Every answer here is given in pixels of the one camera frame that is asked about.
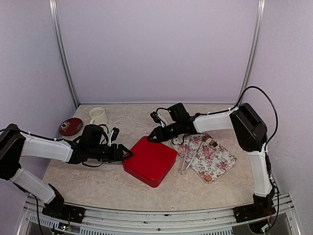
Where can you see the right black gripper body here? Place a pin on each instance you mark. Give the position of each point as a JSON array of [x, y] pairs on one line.
[[176, 131]]

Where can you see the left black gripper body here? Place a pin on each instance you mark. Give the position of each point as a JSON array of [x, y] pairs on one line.
[[108, 155]]

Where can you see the red box lid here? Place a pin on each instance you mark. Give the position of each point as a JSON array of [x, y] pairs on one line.
[[150, 162]]

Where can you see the silver metal serving tongs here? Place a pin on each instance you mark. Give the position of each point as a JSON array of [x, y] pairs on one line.
[[190, 153]]

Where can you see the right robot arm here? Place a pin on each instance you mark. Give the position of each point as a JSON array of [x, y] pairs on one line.
[[250, 131]]

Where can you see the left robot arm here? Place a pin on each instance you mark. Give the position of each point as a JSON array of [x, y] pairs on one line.
[[94, 143]]

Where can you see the brown sweet chocolate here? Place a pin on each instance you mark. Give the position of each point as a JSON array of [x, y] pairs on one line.
[[208, 179]]

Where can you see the cream ceramic mug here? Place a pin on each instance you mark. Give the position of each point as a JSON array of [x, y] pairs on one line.
[[98, 116]]

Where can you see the red floral saucer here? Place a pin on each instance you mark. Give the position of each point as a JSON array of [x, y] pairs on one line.
[[70, 127]]

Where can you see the floral rectangular tray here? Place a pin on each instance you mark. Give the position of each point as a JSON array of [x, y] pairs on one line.
[[210, 161]]

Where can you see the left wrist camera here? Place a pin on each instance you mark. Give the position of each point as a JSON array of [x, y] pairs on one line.
[[112, 135]]

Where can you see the aluminium table front rail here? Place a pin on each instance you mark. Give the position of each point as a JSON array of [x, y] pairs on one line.
[[97, 221]]

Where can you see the left aluminium frame post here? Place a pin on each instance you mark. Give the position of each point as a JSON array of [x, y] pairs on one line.
[[62, 52]]

